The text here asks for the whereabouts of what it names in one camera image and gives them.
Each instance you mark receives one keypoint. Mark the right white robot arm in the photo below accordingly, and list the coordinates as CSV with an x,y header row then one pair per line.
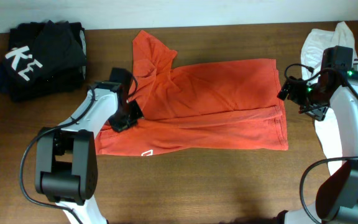
x,y
337,198

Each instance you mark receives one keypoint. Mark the white printed t-shirt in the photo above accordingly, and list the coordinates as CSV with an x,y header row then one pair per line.
x,y
338,132

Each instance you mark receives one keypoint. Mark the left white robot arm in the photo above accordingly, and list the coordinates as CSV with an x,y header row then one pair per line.
x,y
66,165

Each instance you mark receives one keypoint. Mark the black printed folded shirt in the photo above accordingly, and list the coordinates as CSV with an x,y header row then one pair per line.
x,y
39,50

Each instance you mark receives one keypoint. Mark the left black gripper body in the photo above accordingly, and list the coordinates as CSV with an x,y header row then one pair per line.
x,y
124,121

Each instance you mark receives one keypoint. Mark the dark navy folded shirt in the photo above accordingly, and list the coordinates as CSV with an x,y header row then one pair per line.
x,y
63,81

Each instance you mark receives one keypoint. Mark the orange t-shirt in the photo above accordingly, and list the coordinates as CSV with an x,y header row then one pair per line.
x,y
217,105

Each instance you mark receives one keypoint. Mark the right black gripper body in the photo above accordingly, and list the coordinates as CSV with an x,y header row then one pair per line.
x,y
314,111

